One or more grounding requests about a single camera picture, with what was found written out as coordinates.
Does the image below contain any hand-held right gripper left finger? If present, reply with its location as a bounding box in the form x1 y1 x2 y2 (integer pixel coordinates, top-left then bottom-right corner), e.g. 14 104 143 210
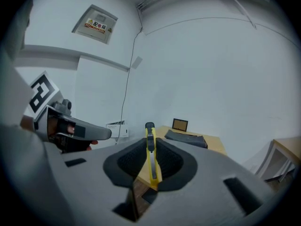
44 137 148 226

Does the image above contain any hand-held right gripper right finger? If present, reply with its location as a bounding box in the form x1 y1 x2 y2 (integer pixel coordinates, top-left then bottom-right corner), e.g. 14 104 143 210
138 137 284 226

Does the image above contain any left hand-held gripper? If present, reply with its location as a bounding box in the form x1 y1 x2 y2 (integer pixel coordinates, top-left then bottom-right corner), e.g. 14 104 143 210
23 71 112 150

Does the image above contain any yellow utility knife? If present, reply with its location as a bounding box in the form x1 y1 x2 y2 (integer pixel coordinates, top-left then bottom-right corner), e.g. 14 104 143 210
145 122 163 191

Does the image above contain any person's left forearm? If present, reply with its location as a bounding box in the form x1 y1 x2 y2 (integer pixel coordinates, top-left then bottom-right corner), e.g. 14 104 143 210
20 115 36 132

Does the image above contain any grey electrical panel box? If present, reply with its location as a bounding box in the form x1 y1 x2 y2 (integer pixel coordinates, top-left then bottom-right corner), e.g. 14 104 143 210
71 4 119 45

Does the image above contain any person's left hand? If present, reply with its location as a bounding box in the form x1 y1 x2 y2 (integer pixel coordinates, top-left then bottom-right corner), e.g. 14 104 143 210
48 121 99 154

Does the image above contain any black bag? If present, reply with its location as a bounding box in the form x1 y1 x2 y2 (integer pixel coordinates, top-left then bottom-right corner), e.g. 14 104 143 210
164 129 209 149

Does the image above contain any brown framed board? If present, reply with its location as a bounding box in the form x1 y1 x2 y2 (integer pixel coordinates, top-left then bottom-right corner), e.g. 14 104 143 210
172 118 189 133

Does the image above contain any light wooden table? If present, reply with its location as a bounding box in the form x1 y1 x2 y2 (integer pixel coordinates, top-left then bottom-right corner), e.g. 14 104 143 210
253 136 301 184

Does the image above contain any person's grey shirt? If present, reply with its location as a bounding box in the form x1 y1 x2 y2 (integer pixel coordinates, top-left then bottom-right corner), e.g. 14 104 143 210
0 0 71 226

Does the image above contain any white wall device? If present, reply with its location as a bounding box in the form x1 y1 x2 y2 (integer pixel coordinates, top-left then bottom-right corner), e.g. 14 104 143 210
105 120 130 139

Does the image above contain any thin black cable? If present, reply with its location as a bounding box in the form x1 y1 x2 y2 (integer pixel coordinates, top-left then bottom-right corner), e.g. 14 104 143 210
114 7 144 146

